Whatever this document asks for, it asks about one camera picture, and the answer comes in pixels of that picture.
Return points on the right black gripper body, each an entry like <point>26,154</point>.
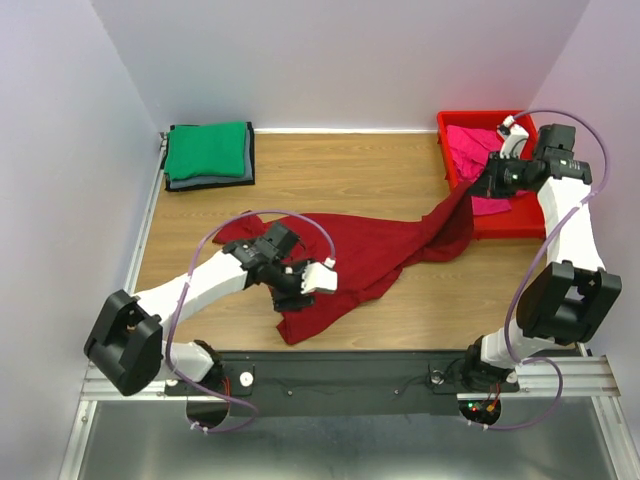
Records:
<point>486,182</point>

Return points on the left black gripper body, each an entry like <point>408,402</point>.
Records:
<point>292,303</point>

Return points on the dark red t shirt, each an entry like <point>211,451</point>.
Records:
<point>372,253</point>

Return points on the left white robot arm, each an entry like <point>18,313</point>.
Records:
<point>132,342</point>

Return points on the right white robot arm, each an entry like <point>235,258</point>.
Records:
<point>566,302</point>

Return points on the pink t shirt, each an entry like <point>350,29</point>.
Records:
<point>470,149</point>

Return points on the red plastic bin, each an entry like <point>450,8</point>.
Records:
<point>525,219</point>

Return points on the folded green t shirt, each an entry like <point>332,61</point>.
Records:
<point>206,150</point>

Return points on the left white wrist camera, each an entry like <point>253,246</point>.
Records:
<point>319,277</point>

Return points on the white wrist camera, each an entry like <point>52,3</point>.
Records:
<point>319,277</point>
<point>514,138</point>

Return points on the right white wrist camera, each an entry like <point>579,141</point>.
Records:
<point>514,138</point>

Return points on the aluminium rail frame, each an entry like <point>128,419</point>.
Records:
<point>564,422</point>

